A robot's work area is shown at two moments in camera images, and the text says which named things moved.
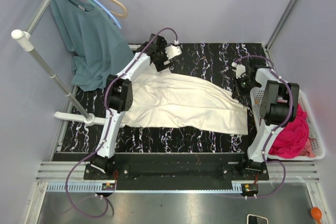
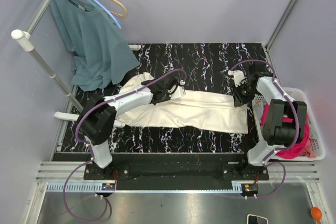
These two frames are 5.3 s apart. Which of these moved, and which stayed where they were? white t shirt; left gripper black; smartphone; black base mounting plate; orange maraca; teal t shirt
Moved: left gripper black; white t shirt
Stayed: orange maraca; teal t shirt; black base mounting plate; smartphone
